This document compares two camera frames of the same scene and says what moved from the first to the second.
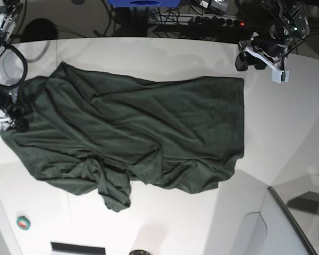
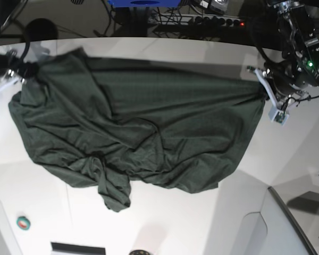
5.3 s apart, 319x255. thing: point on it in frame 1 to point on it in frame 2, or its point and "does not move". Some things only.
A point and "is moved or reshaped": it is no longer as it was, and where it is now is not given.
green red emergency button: [23, 222] does not move
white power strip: [200, 20] does not move
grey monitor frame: [294, 221] does not move
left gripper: [7, 105] to [9, 64]
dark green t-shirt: [111, 133] is moved or reshaped
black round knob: [139, 252] does not move
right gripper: [269, 53] to [283, 87]
